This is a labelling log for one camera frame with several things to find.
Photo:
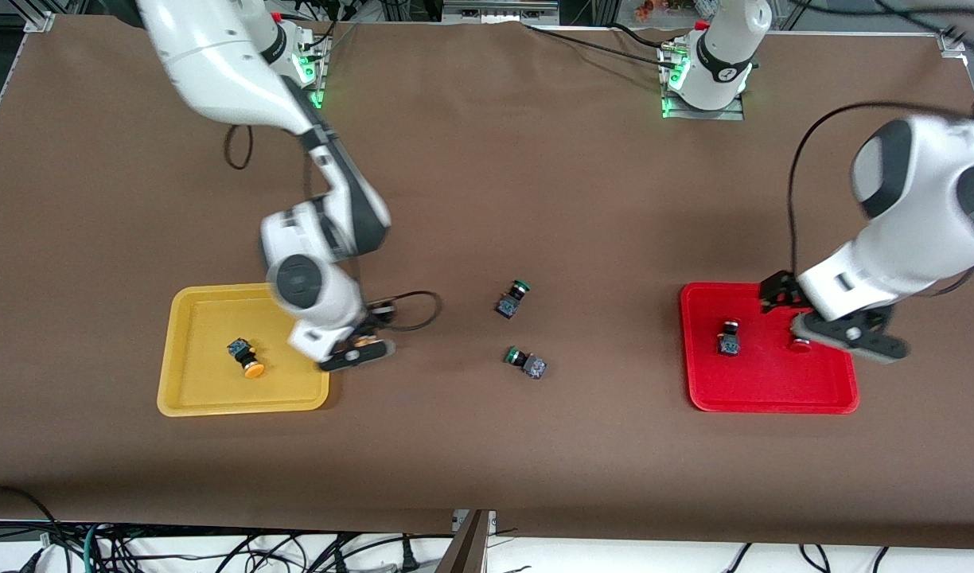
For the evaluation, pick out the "dark table support post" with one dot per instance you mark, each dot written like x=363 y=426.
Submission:
x=467 y=549

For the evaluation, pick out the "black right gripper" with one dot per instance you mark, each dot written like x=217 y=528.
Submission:
x=377 y=313

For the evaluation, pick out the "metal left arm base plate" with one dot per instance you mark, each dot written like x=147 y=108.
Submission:
x=726 y=114

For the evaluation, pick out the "metal table corner bracket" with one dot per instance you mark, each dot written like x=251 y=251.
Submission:
x=950 y=44
x=40 y=22

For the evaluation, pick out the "yellow plastic tray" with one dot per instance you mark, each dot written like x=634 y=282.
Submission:
x=208 y=390

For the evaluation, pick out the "black power plug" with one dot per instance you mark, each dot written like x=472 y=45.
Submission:
x=410 y=561

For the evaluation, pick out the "red plastic tray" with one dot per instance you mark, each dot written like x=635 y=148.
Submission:
x=765 y=382

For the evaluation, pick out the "yellow mushroom push button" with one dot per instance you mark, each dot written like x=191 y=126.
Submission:
x=239 y=348
x=365 y=341

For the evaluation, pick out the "red mushroom push button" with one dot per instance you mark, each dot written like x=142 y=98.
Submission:
x=800 y=345
x=728 y=344

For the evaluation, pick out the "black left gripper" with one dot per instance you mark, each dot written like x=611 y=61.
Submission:
x=780 y=290

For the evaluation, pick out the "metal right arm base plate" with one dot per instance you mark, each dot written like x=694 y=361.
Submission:
x=320 y=91

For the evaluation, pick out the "small metal bracket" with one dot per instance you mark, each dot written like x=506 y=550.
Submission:
x=492 y=521

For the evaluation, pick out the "aluminium frame profile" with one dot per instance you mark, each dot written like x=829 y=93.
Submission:
x=495 y=12

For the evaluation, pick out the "brown table cover sheet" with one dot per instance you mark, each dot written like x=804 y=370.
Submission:
x=535 y=159

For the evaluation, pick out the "green mushroom push button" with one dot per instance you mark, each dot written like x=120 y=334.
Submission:
x=535 y=367
x=505 y=305

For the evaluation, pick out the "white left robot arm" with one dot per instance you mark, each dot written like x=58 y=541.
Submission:
x=925 y=199

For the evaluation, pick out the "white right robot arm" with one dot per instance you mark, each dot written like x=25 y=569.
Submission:
x=216 y=72

